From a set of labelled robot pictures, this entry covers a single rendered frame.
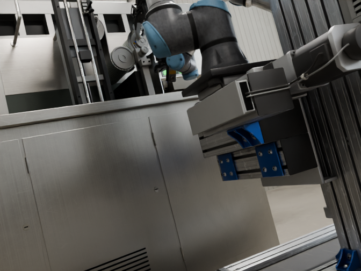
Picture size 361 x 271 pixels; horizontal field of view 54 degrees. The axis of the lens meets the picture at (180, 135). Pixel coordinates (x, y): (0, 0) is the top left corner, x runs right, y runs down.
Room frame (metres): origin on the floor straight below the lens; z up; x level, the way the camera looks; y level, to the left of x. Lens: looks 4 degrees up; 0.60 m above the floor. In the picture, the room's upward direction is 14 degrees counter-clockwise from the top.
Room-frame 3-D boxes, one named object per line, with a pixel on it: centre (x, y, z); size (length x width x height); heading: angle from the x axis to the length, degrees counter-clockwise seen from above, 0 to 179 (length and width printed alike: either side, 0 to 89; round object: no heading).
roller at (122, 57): (1.83, 0.24, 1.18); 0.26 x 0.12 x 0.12; 31
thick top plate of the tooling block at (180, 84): (2.01, 0.01, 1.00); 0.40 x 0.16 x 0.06; 31
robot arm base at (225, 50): (1.06, -0.18, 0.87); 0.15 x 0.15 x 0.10
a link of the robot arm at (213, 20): (1.06, -0.17, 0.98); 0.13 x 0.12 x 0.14; 91
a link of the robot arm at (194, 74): (1.57, -0.11, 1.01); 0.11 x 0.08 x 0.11; 159
